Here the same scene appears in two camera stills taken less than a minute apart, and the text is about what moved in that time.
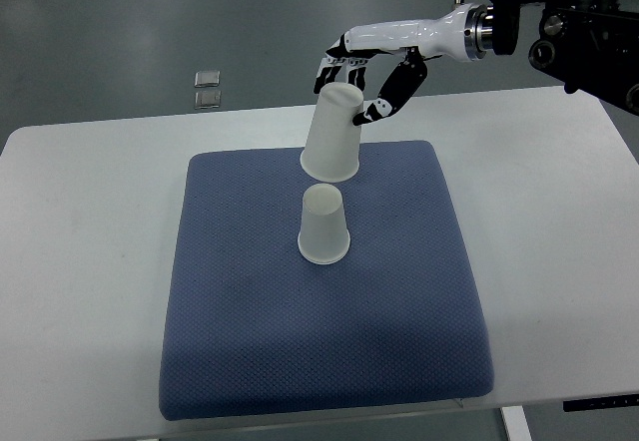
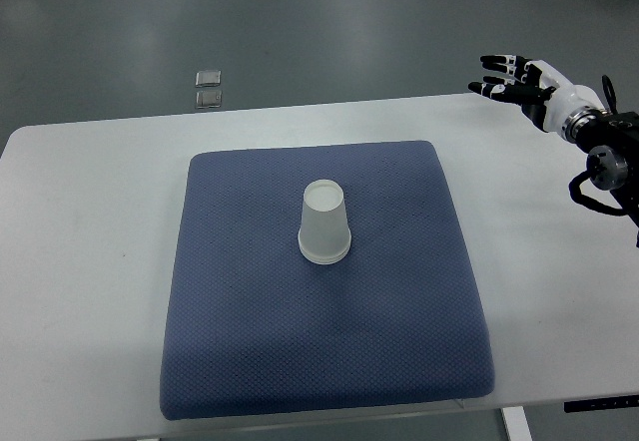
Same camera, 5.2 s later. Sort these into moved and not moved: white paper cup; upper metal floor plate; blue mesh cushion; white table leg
Moved: white paper cup
Not moved: upper metal floor plate; blue mesh cushion; white table leg
